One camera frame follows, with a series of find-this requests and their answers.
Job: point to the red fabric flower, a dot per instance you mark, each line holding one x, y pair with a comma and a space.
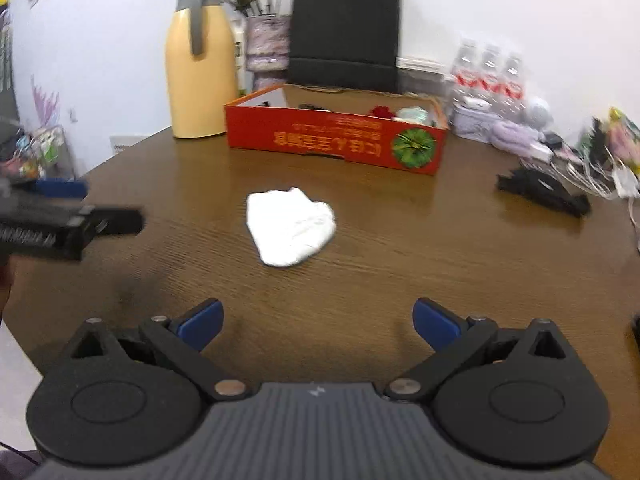
383, 111

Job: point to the white round speaker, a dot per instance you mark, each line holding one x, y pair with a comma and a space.
539, 112

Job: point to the clear container with white lid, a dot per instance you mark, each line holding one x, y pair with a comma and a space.
422, 77

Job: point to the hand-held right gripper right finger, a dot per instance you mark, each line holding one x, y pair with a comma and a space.
436, 327

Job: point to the white wall outlet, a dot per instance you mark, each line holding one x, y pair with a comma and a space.
74, 115

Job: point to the black paper bag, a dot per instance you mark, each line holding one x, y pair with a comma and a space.
345, 30

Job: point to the orange cardboard box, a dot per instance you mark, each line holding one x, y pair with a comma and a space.
325, 140

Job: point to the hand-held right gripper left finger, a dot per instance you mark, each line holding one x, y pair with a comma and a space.
202, 326

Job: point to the clear organizer with items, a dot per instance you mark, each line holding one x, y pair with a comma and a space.
45, 152

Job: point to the yellow thermos jug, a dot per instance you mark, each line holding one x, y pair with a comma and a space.
200, 75

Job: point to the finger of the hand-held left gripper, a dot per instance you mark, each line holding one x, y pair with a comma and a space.
60, 188
115, 221

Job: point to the pink textured vase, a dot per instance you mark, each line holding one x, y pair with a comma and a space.
267, 45

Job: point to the black fabric bundle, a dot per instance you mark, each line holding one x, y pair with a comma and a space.
542, 190

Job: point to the colourful snack packet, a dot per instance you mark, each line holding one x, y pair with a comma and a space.
625, 135

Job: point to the purple wall decal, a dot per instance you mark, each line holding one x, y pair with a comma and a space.
46, 102

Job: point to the printed tin box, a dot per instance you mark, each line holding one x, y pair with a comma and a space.
472, 124

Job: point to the purple towel roll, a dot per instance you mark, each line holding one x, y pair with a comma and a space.
512, 137

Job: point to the small white device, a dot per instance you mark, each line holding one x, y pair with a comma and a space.
477, 102

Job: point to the green fabric pouch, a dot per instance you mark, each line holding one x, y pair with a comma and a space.
415, 114

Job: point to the white crinkled pouch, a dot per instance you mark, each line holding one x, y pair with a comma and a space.
290, 230

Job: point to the green and white milk carton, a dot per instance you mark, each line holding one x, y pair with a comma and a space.
241, 60

